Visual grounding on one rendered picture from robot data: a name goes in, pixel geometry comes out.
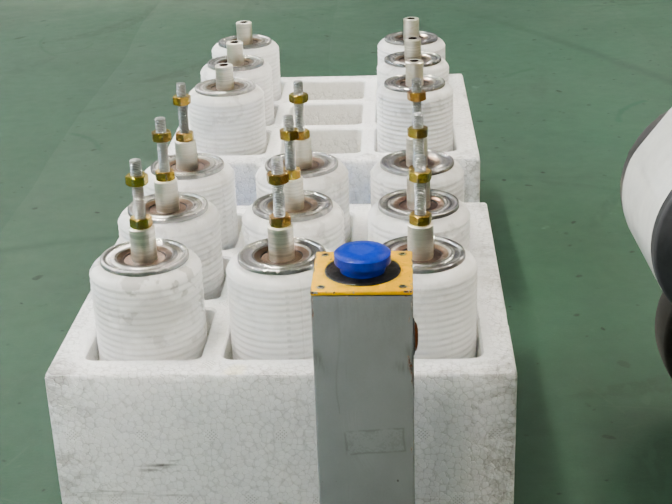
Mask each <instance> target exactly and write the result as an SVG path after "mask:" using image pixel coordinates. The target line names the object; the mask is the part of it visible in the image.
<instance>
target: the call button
mask: <svg viewBox="0 0 672 504"><path fill-rule="evenodd" d="M390 263H391V250H390V249H389V248H388V247H387V246H385V245H383V244H381V243H379V242H374V241H353V242H348V243H345V244H343V245H341V246H339V247H338V248H337V249H336V250H335V251H334V264H335V265H336V266H337V267H338V268H340V272H341V273H342V274H343V275H345V276H347V277H350V278H356V279H368V278H373V277H377V276H379V275H381V274H383V273H384V272H385V269H386V268H385V267H387V266H388V265H389V264H390Z"/></svg>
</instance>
